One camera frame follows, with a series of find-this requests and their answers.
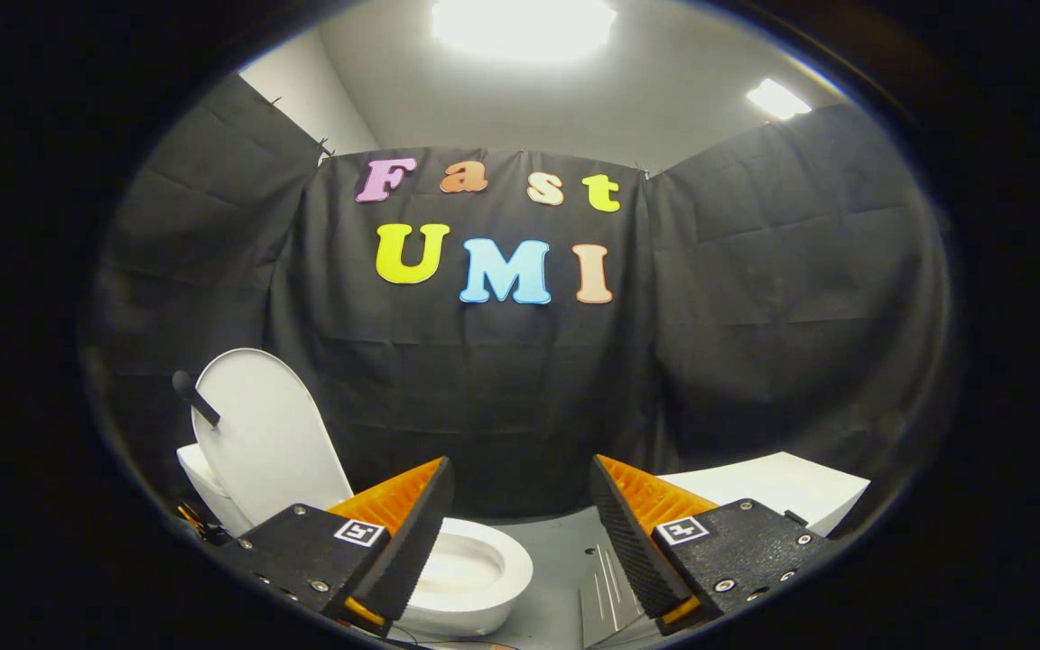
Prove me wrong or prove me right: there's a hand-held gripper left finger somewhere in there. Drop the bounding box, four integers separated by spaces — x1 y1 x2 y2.
213 457 455 626

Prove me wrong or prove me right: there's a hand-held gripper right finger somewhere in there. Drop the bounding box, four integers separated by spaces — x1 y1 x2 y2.
589 454 839 636

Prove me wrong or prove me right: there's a white toilet lid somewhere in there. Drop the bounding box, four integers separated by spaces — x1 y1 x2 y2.
192 348 354 526

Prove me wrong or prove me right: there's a black lid knob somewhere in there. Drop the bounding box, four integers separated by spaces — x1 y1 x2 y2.
172 370 221 427

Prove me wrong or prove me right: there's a white toilet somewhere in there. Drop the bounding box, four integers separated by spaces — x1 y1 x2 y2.
177 442 534 637

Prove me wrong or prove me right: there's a white cabinet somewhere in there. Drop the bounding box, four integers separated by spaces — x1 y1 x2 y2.
579 451 871 647

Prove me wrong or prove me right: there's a black backdrop cloth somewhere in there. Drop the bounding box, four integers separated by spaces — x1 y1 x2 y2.
82 72 950 520

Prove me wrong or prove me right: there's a small ceiling light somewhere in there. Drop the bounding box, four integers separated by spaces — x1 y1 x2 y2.
746 79 813 120

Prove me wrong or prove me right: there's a large ceiling light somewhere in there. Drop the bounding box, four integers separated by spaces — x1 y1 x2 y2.
430 0 618 62

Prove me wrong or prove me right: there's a thin black floor cable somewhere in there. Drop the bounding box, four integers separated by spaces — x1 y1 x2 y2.
389 625 521 650

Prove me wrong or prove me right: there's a cable bundle with orange tools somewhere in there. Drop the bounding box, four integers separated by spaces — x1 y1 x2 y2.
172 501 234 544

